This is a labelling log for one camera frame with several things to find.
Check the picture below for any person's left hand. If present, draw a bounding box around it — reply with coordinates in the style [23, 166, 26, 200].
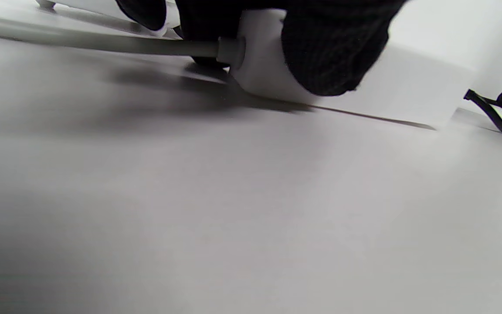
[115, 0, 409, 97]

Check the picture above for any white power strip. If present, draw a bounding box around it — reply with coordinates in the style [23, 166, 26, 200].
[228, 8, 479, 130]

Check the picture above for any white two-slot toaster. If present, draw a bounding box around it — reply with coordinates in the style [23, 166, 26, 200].
[35, 0, 183, 38]

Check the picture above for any grey power strip cable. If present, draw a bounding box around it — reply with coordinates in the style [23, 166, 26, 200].
[0, 12, 247, 67]

